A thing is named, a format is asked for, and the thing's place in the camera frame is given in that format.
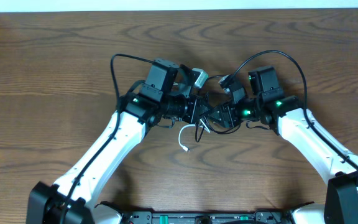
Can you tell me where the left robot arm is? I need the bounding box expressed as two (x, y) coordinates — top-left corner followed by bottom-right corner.
(26, 58), (208, 223)

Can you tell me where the black multi-head usb cable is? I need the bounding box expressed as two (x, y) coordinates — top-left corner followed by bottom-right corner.
(194, 74), (242, 143)

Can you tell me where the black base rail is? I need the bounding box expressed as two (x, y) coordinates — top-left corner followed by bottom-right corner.
(119, 210), (292, 224)

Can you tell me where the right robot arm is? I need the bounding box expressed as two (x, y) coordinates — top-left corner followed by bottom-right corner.
(208, 66), (358, 223)

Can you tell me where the white usb cable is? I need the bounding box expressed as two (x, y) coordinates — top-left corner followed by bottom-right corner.
(178, 118), (211, 152)

